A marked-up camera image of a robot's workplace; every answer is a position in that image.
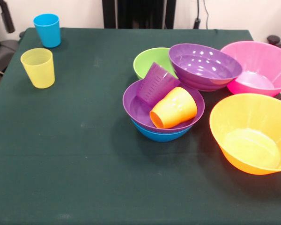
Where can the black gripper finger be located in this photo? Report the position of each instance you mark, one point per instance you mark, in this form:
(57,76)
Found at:
(7,18)

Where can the yellow cup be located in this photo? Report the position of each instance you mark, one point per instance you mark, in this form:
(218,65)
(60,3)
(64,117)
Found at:
(38,70)

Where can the purple bowl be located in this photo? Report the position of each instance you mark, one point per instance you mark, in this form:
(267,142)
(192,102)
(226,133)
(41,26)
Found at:
(201,68)
(133,107)

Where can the purple cup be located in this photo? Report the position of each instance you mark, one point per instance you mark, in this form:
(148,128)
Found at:
(157,84)

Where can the orange cup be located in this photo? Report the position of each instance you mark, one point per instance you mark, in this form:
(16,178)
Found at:
(182,103)
(159,119)

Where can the black office chair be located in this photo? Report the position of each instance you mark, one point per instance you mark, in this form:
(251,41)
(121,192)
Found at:
(2,54)
(277,43)

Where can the blue cup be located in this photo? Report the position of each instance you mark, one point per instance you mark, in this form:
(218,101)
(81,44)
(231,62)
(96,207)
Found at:
(48,30)

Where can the dark green table cloth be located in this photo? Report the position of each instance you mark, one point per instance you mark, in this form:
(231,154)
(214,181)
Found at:
(61,152)

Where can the green bowl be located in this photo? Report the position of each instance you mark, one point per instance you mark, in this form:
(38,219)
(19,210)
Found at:
(147,58)

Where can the blue bowl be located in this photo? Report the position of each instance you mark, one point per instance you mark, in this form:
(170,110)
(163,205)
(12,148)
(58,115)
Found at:
(161,137)

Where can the pink bowl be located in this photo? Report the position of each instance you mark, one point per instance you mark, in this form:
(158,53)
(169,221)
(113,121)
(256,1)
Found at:
(271,65)

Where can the orange bowl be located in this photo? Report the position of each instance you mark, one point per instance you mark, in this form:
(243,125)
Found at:
(250,140)

